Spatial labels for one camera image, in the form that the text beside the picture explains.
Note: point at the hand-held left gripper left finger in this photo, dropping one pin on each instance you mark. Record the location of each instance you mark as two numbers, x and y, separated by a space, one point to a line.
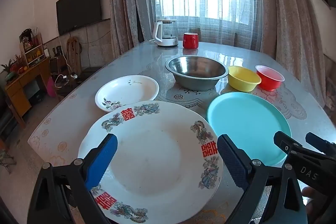
102 158

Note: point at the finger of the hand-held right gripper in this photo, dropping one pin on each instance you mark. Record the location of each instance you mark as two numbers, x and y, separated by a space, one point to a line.
319 144
284 144

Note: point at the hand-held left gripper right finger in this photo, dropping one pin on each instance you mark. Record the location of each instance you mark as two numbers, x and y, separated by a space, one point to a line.
231 158

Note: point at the teal plastic plate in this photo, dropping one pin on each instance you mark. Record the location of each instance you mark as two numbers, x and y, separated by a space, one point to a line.
246 121

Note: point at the large white dragon print plate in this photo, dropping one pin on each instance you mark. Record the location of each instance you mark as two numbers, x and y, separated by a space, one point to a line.
157 155

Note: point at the red disposable plastic bowl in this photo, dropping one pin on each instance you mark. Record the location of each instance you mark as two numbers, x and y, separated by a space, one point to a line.
269 82

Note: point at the white floral deep plate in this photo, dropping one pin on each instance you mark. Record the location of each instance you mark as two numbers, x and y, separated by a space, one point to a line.
126 92

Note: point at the yellow plastic bowl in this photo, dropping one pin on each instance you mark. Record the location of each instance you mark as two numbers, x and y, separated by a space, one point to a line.
242 79

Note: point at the stainless steel bowl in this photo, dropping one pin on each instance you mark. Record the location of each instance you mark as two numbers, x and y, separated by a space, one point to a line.
197 77

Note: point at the person's right hand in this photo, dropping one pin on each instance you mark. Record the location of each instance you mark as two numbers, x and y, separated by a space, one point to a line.
315 200

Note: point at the pink bag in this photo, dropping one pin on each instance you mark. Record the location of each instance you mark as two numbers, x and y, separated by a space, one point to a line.
51 88

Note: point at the dark low table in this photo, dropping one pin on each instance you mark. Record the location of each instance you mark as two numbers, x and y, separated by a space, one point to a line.
89 70

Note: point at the wooden desk cabinet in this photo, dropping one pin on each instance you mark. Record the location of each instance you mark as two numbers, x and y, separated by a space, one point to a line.
18 98

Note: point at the black speaker box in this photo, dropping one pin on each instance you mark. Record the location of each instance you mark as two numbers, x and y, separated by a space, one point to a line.
56 65

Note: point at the brown folded wooden chair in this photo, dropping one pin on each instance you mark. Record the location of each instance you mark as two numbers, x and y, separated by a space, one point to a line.
74 56

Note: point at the red mug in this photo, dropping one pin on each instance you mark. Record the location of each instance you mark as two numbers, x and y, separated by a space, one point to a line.
190 41

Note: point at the green potted plant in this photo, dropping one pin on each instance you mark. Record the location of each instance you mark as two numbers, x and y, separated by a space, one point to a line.
9 74

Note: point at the beige velvet curtain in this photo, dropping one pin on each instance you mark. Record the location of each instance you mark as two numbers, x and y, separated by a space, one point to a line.
126 3
286 16

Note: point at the small shelf with ornaments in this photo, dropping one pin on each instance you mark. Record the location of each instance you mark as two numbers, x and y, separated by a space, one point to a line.
34 50

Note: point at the white electric glass kettle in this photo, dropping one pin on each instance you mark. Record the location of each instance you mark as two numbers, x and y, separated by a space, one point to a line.
168 41

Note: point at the white sheer curtain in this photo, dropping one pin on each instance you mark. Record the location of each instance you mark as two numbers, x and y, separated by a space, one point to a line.
210 27

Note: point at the black wall television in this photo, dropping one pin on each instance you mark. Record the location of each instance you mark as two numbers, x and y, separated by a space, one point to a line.
78 6

